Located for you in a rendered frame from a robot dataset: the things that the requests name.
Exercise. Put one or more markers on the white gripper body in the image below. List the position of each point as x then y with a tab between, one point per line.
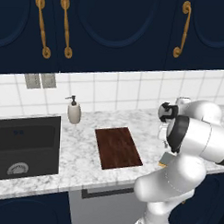
163	132

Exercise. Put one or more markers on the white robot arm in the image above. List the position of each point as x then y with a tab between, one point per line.
189	141

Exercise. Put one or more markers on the yellow and grey sponge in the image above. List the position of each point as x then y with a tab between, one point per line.
166	159

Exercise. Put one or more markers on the dark brown wooden cutting board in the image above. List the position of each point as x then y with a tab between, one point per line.
117	148

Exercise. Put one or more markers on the navy base cupboard door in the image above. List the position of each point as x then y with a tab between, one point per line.
29	210
205	204

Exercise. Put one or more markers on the white soap dispenser black pump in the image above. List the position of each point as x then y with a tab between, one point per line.
74	113

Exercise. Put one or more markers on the grey dishwasher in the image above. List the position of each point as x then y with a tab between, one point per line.
109	210

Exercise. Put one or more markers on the dark grey sink basin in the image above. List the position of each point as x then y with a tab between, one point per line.
26	147

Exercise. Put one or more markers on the navy wall cupboard door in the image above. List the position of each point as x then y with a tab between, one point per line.
209	32
19	29
114	31

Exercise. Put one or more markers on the grey wall outlet plate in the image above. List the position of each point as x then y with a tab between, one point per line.
32	81
48	80

